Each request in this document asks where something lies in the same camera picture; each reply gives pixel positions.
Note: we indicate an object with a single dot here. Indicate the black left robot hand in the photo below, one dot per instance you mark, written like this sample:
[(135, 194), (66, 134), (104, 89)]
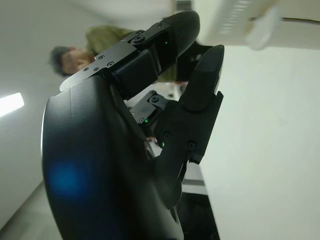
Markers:
[(100, 162)]

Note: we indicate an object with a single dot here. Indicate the white two-slot toaster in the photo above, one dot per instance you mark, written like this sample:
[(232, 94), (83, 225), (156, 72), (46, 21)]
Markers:
[(250, 25)]

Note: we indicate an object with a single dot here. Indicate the ceiling light panel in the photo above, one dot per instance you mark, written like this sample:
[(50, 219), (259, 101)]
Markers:
[(11, 105)]

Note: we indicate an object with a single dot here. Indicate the person in olive top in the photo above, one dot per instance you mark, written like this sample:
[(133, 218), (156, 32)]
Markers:
[(100, 40)]

